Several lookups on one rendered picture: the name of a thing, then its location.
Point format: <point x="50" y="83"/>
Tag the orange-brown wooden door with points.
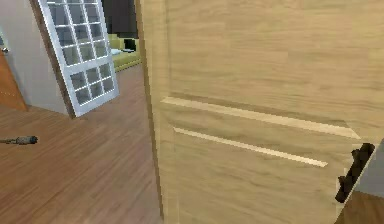
<point x="9" y="85"/>

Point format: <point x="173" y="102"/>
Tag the light wooden room door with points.
<point x="253" y="66"/>

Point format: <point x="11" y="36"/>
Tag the dark grey baseball bat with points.
<point x="23" y="139"/>

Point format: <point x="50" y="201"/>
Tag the white glass pane door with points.
<point x="83" y="53"/>

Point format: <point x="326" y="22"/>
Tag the yellow-green sofa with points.
<point x="124" y="56"/>

